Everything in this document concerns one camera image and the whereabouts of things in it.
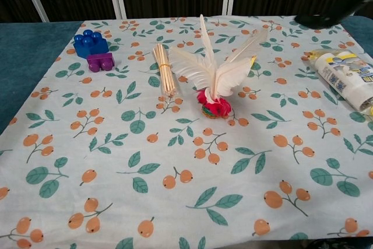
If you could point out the white feather shuttlecock red base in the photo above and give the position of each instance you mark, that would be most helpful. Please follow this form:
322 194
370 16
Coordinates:
209 68

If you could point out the plastic pack of white rolls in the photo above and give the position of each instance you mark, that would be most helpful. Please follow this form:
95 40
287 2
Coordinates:
344 77

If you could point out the yellow rubber chicken toy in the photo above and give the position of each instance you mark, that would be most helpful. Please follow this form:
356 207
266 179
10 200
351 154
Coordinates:
253 60

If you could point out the bundle of wooden sticks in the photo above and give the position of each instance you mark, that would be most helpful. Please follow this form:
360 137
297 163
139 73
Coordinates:
165 68

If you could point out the floral leaf print cloth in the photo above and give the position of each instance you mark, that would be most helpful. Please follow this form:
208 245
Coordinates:
175 158

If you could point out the purple toy building block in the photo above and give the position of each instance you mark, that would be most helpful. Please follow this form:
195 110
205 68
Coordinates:
100 61

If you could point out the blue toy building block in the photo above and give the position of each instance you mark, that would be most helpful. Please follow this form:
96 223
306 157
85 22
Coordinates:
90 43

